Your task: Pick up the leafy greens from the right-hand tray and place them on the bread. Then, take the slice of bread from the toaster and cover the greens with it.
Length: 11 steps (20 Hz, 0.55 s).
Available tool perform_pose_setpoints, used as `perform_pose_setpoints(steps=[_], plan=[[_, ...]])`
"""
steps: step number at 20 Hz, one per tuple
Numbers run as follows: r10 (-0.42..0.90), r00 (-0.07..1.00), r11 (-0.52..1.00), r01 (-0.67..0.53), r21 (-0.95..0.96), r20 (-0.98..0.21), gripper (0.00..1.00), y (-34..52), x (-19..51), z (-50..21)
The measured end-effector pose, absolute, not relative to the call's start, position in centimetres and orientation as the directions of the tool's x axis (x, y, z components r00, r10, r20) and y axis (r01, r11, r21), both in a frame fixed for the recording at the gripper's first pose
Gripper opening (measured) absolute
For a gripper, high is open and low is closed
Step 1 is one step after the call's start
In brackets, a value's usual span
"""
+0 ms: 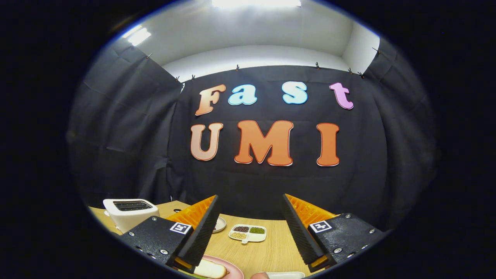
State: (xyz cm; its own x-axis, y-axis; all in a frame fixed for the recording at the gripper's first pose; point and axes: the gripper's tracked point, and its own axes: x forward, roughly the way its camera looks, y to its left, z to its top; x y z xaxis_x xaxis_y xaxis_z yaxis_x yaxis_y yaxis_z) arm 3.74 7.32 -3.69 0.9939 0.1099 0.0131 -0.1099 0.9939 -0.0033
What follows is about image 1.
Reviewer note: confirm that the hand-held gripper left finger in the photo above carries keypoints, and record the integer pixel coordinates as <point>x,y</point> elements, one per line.
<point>201,236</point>

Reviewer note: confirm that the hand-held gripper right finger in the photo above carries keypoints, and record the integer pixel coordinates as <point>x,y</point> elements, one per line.
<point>300,232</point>

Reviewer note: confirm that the brown crust bread slice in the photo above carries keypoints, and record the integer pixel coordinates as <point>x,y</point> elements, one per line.
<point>211,268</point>

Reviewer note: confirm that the white round plate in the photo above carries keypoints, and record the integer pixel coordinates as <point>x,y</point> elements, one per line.
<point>221,224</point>

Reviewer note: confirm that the white divided dish of beans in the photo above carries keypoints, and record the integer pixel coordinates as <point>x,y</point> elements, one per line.
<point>255,237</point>

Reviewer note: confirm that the white square plate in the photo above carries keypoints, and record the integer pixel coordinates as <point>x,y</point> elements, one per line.
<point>285,275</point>

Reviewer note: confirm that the pink round plate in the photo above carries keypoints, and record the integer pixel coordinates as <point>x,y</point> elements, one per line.
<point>235,271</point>

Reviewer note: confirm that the black backdrop cloth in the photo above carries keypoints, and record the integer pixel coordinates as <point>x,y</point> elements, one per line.
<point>271,186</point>

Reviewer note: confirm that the white toaster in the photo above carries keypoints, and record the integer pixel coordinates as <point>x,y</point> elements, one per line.
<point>130,219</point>

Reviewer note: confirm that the row of small cloth clips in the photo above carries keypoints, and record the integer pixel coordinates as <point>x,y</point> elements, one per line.
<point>317,65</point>

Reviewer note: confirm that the small ceiling light panel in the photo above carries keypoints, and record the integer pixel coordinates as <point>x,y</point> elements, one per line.
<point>137,37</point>

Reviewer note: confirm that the long ceiling light panel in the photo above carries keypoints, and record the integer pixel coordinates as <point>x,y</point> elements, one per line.
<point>255,2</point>

